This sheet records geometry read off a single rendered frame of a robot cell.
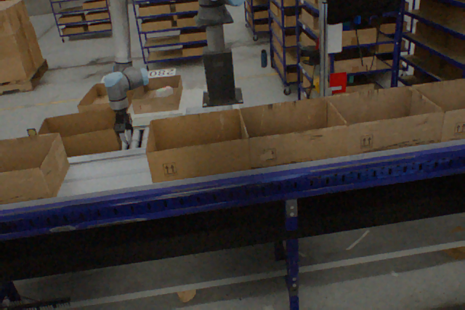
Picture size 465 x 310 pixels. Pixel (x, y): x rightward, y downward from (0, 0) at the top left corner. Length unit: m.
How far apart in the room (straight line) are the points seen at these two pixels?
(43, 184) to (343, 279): 1.60
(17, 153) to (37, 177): 0.34
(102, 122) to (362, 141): 1.44
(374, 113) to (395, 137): 0.29
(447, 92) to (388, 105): 0.28
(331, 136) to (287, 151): 0.18
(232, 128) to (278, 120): 0.21
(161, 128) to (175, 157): 0.30
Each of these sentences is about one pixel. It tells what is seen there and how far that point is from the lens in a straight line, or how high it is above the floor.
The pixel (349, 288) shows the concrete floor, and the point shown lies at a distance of 2.45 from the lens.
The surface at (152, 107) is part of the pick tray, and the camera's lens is 2.68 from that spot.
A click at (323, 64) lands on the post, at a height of 1.00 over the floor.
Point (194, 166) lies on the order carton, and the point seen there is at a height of 0.96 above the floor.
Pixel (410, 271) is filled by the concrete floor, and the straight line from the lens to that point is 2.59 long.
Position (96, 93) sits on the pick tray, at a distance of 3.12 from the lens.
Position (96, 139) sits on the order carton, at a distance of 2.21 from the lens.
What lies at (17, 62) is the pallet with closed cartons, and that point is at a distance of 6.13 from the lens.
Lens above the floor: 1.81
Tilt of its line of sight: 28 degrees down
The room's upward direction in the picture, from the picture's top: 6 degrees counter-clockwise
